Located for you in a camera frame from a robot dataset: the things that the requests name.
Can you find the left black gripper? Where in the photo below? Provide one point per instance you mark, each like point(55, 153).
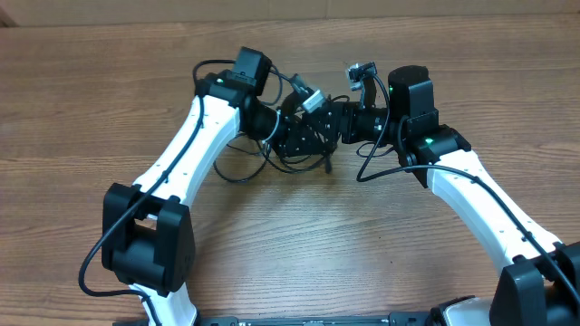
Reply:
point(295, 128)

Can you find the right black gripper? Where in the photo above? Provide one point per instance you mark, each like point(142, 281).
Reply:
point(348, 111)

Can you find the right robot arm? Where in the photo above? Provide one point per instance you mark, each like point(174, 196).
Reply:
point(538, 275)

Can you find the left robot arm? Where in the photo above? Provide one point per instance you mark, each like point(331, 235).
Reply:
point(147, 236)

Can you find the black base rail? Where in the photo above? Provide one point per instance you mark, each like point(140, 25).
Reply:
point(312, 320)

